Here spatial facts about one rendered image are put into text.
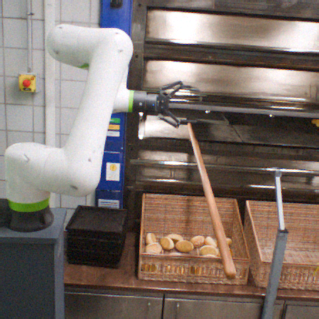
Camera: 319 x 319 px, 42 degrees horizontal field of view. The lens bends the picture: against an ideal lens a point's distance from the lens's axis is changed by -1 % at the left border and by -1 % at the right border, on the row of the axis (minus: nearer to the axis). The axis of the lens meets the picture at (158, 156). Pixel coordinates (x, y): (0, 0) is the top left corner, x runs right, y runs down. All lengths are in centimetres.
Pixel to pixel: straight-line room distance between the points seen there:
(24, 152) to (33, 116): 122
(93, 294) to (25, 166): 111
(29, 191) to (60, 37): 48
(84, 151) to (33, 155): 15
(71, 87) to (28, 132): 36
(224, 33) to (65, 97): 92
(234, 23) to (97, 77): 123
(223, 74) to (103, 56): 118
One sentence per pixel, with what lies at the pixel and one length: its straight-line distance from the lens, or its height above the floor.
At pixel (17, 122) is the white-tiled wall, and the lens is 250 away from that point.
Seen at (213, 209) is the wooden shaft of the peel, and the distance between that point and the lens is 150.
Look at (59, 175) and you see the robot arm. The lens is 119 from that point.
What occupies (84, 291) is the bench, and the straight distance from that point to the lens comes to 220.
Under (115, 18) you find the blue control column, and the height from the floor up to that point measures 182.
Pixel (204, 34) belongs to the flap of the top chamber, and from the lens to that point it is 231.
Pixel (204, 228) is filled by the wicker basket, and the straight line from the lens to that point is 253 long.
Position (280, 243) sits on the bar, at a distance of 204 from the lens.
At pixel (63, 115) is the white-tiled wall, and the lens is 242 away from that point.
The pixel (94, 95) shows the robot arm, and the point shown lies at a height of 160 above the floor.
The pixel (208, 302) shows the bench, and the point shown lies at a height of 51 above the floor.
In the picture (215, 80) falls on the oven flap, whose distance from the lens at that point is 234.
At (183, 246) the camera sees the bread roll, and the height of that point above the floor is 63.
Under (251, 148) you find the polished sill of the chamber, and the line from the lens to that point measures 246.
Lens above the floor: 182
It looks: 18 degrees down
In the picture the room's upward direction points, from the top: 4 degrees clockwise
